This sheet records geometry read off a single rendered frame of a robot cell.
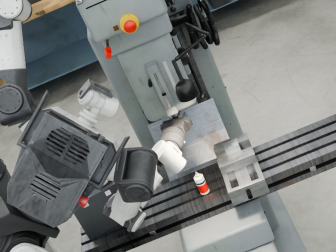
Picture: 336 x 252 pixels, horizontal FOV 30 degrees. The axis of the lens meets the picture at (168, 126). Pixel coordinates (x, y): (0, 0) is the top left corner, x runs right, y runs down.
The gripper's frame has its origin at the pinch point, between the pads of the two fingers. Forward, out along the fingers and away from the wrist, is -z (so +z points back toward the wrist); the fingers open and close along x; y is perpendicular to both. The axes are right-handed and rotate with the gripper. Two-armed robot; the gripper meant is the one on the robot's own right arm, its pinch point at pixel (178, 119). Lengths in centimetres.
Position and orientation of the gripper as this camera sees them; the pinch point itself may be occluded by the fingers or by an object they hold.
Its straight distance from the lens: 242.9
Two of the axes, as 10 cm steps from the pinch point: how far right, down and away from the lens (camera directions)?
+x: -9.2, 2.1, 3.4
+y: 3.6, 7.9, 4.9
